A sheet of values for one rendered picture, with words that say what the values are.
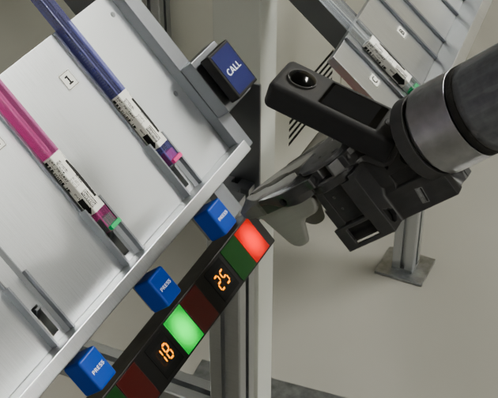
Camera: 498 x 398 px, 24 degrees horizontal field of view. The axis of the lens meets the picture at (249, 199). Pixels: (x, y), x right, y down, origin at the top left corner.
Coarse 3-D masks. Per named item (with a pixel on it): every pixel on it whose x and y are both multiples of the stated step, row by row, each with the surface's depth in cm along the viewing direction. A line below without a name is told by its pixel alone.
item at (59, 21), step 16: (32, 0) 102; (48, 0) 102; (48, 16) 102; (64, 16) 102; (64, 32) 102; (80, 32) 103; (80, 48) 102; (96, 64) 103; (96, 80) 103; (112, 80) 103; (112, 96) 104
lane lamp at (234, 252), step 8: (232, 240) 109; (224, 248) 108; (232, 248) 109; (240, 248) 110; (224, 256) 108; (232, 256) 109; (240, 256) 109; (248, 256) 110; (232, 264) 108; (240, 264) 109; (248, 264) 110; (240, 272) 109; (248, 272) 109
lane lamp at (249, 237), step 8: (248, 224) 112; (240, 232) 111; (248, 232) 111; (256, 232) 112; (240, 240) 110; (248, 240) 111; (256, 240) 112; (264, 240) 112; (248, 248) 111; (256, 248) 111; (264, 248) 112; (256, 256) 111
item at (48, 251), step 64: (64, 64) 102; (128, 64) 107; (0, 128) 94; (64, 128) 99; (128, 128) 104; (192, 128) 110; (0, 192) 92; (64, 192) 96; (128, 192) 101; (0, 256) 90; (64, 256) 94; (128, 256) 99; (0, 320) 88; (64, 320) 91; (0, 384) 86
